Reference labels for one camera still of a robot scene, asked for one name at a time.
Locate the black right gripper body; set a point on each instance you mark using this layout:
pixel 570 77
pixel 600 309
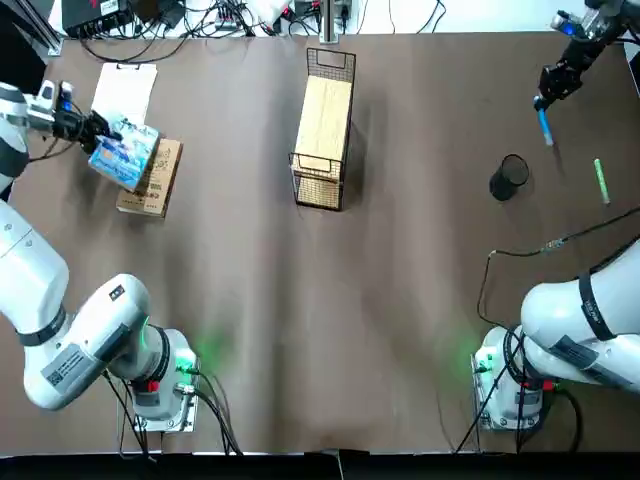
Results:
pixel 587 50

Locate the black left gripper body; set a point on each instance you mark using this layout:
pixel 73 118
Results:
pixel 72 126

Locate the blue cover book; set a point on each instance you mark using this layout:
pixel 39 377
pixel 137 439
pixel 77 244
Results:
pixel 125 155

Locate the blue marker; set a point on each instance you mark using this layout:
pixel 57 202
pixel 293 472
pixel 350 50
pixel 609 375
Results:
pixel 544 125

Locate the green marker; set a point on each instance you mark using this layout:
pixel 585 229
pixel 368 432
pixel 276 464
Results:
pixel 602 180

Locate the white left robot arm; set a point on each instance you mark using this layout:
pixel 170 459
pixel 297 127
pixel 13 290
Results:
pixel 75 340

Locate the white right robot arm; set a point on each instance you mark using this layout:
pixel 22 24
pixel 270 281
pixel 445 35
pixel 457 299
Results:
pixel 565 310

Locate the brown cover book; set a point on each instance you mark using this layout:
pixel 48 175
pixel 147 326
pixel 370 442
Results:
pixel 162 175

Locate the black mesh pen holder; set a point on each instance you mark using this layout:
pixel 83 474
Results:
pixel 507 180

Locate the white paper clipboard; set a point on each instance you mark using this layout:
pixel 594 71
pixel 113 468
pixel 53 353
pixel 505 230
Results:
pixel 125 90

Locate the black box with red logo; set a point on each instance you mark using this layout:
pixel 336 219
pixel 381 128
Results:
pixel 95 17

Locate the dark power brick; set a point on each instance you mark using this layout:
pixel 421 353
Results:
pixel 160 10

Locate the grey usb hub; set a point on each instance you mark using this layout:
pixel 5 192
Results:
pixel 227 17

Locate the slanted aluminium post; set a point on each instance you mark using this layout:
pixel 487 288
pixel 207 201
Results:
pixel 50 35

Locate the upright aluminium post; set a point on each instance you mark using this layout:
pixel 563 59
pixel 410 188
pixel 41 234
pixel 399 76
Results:
pixel 331 22

